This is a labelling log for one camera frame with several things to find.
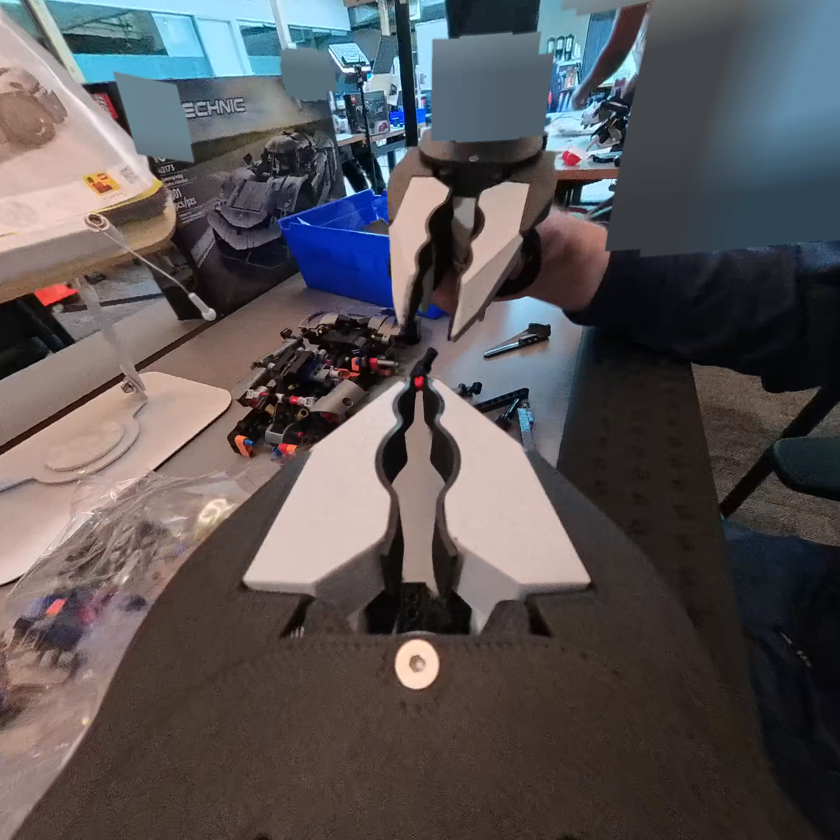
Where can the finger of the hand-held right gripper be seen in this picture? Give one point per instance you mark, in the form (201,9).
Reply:
(408,243)
(495,256)

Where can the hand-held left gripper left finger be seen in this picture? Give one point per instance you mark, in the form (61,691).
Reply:
(321,525)

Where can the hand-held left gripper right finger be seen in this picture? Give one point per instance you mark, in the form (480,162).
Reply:
(518,525)

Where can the black axle red bush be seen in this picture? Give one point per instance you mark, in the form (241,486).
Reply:
(425,364)

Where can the large toy brick car model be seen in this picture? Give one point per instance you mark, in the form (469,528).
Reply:
(308,394)

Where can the person's right forearm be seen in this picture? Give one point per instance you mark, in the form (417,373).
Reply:
(709,308)

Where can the dark toy set box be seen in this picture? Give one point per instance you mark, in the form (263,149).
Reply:
(262,197)

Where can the person's right hand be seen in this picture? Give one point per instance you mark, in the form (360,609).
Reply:
(571,262)

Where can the blue plastic bin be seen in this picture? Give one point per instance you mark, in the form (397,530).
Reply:
(334,256)

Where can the grey rod brick piece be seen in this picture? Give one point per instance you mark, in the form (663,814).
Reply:
(518,340)

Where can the wooden work table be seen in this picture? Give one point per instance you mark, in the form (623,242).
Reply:
(584,170)

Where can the black brick axle connector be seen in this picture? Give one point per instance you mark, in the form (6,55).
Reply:
(508,413)

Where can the black metal pole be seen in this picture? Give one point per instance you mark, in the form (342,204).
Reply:
(407,65)

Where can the long black brick beam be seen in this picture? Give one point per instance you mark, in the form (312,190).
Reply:
(505,397)

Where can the black perforated board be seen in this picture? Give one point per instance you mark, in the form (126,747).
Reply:
(643,459)

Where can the white book stand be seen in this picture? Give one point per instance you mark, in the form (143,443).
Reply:
(184,407)

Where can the clear bag of brick pieces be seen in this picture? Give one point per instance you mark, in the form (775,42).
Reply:
(98,538)

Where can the dark chair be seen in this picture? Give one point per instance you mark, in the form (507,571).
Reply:
(807,466)

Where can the person's leg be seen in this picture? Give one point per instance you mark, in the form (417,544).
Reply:
(787,656)

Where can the building manual in plastic sleeve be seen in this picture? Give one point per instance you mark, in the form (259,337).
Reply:
(65,164)

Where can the orange cone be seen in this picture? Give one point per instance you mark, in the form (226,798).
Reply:
(56,294)

